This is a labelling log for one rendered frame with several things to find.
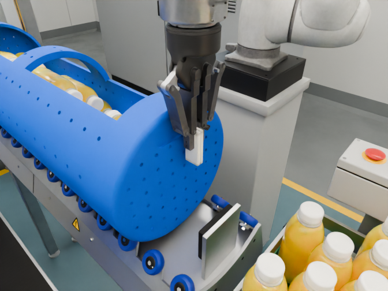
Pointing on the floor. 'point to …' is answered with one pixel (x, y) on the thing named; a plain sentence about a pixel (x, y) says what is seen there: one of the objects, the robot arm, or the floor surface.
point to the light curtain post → (28, 18)
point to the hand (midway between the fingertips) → (194, 145)
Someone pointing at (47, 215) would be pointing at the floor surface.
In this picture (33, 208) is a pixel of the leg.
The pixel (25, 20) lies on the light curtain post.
